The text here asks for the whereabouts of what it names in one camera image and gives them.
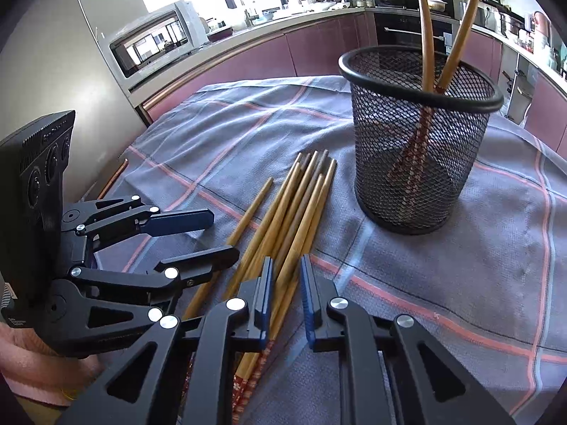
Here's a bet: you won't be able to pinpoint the wooden chopstick red patterned end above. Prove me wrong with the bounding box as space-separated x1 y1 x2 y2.
401 0 439 217
387 0 485 182

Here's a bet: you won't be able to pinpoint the silver microwave oven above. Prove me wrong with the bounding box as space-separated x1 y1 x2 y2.
97 0 209 94

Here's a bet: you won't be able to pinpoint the black built-in oven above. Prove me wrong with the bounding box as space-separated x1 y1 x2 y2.
373 12 458 56

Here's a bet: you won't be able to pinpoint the black mesh holder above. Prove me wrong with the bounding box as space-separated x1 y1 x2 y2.
338 45 505 235

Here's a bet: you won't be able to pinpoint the kitchen counter purple cabinets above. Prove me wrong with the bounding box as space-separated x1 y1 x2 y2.
128 6 567 160

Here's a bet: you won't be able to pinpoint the bundle of wooden chopsticks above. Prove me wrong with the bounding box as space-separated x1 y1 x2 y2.
181 149 338 425

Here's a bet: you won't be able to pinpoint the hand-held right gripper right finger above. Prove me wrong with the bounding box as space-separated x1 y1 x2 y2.
299 254 517 425

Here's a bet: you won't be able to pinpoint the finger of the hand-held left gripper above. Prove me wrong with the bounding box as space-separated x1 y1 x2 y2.
66 244 241 322
61 195 215 263

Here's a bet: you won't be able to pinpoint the grey checked tablecloth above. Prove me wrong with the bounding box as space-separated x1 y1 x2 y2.
95 75 567 425

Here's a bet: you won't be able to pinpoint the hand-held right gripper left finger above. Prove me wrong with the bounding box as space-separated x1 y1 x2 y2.
57 256 274 425

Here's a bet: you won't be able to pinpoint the grey refrigerator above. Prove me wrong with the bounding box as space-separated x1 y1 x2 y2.
0 0 153 151

